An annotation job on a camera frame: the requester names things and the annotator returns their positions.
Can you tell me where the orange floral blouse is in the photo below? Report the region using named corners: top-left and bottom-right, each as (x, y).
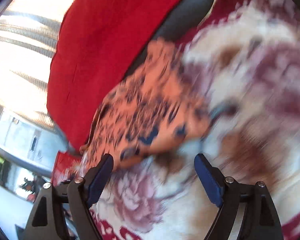
top-left (81, 38), bottom-right (211, 173)

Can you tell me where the red egg roll box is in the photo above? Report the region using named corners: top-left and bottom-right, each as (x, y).
top-left (51, 151), bottom-right (81, 186)

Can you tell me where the floral plush blanket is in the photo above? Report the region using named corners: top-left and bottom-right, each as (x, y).
top-left (90, 0), bottom-right (300, 239)

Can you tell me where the dotted beige curtain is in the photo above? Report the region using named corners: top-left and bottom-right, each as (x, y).
top-left (0, 0), bottom-right (74, 131)

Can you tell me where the red fleece blanket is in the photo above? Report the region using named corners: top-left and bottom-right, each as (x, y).
top-left (46, 0), bottom-right (216, 153)

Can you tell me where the black leather sofa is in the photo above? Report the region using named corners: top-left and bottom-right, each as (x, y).
top-left (123, 0), bottom-right (214, 79)

